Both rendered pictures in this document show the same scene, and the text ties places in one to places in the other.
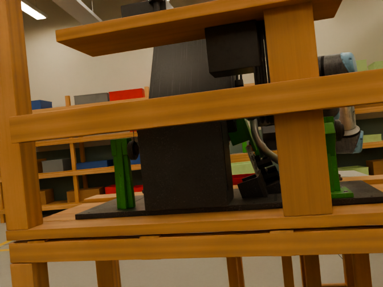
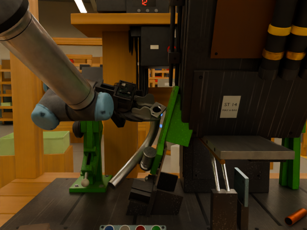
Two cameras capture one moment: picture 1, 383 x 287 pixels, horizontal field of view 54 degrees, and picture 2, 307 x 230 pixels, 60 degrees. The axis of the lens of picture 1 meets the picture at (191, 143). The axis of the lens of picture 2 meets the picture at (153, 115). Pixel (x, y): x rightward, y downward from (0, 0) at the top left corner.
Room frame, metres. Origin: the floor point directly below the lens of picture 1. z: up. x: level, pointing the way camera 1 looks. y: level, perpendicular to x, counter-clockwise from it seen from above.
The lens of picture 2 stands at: (2.30, -0.45, 1.26)
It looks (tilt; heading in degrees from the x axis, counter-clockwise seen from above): 5 degrees down; 167
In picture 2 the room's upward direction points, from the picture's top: straight up
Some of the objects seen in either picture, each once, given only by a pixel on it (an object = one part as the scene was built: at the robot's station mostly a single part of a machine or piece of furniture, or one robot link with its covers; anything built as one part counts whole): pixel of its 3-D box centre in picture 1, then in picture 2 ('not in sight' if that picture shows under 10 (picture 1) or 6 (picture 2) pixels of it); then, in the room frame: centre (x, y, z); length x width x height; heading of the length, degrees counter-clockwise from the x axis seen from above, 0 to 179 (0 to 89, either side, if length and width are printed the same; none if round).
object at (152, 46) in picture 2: (233, 50); (163, 48); (1.27, -0.18, 1.42); 0.17 x 0.12 x 0.15; 77
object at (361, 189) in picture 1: (225, 198); (197, 201); (1.50, -0.12, 0.89); 1.10 x 0.42 x 0.02; 77
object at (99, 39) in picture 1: (196, 23); (189, 26); (1.25, -0.06, 1.52); 0.90 x 0.25 x 0.04; 77
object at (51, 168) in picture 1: (77, 155); not in sight; (6.98, 2.13, 1.10); 3.01 x 0.55 x 2.20; 84
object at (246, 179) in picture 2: not in sight; (240, 197); (1.68, -0.06, 0.97); 0.10 x 0.02 x 0.14; 167
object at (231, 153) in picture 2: not in sight; (231, 140); (1.62, -0.06, 1.11); 0.39 x 0.16 x 0.03; 167
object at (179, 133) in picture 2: (239, 127); (177, 120); (1.54, -0.20, 1.17); 0.13 x 0.12 x 0.20; 77
